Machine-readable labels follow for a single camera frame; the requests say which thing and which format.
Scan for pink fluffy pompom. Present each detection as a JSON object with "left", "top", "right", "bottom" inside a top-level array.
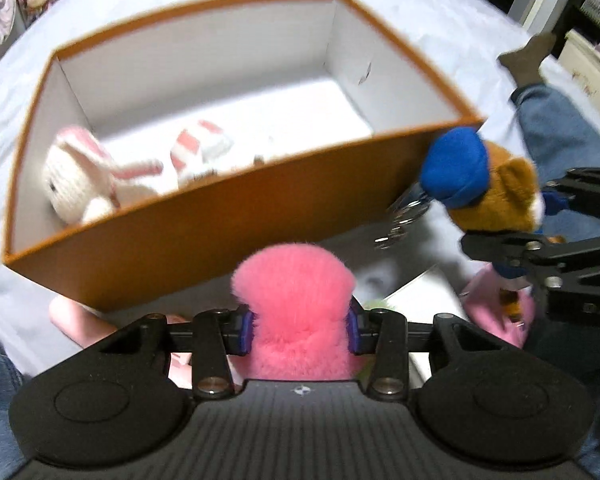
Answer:
[{"left": 230, "top": 243, "right": 360, "bottom": 380}]

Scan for brown bear plush blue hat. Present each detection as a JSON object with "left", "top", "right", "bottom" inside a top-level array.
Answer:
[{"left": 372, "top": 126, "right": 567, "bottom": 326}]

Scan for pink leather pouch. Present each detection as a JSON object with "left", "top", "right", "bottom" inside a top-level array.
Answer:
[{"left": 460, "top": 264, "right": 535, "bottom": 348}]

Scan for green fluffy pompom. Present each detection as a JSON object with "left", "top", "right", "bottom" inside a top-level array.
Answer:
[{"left": 363, "top": 299, "right": 390, "bottom": 311}]

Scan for person's right leg jeans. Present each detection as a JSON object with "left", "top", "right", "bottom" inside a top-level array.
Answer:
[{"left": 497, "top": 32, "right": 600, "bottom": 241}]

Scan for orange cardboard storage box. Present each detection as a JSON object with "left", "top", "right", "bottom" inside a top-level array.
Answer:
[{"left": 3, "top": 0, "right": 480, "bottom": 311}]

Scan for white pink bunny plush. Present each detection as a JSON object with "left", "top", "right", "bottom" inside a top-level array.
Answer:
[{"left": 42, "top": 120, "right": 265, "bottom": 226}]

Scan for cream storage bin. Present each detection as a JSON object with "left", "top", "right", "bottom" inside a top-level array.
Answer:
[{"left": 558, "top": 29, "right": 600, "bottom": 112}]

